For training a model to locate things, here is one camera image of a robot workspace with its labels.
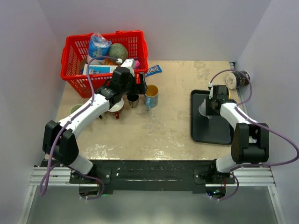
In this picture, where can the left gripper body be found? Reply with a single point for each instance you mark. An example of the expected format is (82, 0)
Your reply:
(136, 86)

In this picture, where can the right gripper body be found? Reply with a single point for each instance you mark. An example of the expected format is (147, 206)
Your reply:
(210, 111)

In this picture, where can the blue mug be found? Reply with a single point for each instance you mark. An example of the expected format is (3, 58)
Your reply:
(151, 97)

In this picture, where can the brown maroon mug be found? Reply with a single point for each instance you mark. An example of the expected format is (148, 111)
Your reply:
(133, 100)

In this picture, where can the grey mug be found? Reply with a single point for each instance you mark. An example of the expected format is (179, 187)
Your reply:
(205, 108)

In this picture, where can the dark red mug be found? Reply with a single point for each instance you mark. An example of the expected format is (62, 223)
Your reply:
(117, 109)

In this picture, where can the green mug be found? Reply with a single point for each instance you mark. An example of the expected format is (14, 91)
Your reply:
(74, 108)

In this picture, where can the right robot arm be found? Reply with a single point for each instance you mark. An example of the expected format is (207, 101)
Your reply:
(250, 144)

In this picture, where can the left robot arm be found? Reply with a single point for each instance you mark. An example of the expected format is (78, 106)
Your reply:
(60, 138)

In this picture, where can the black white paper cup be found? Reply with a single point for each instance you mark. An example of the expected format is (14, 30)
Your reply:
(235, 80)

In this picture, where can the blue candy packet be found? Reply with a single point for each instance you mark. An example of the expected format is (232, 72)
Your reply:
(153, 70)

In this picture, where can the pink purple toy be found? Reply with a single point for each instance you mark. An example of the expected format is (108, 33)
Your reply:
(137, 65)

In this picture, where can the black tray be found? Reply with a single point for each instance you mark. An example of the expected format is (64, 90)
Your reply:
(215, 130)

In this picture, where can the green melon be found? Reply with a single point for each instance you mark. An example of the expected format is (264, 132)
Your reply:
(118, 50)

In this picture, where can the blue white box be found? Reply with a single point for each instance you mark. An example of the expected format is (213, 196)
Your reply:
(98, 69)

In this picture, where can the blue white plastic bag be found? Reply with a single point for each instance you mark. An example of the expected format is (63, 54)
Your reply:
(98, 46)

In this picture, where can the red plastic basket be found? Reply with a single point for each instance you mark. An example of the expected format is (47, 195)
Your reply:
(76, 50)

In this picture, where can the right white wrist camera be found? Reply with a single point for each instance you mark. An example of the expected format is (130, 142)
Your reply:
(210, 87)

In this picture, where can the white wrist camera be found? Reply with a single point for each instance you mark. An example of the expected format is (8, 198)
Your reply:
(210, 87)
(130, 64)

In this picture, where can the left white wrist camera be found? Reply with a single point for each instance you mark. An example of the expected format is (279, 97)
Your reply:
(130, 64)

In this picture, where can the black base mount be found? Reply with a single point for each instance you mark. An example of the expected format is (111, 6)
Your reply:
(145, 175)

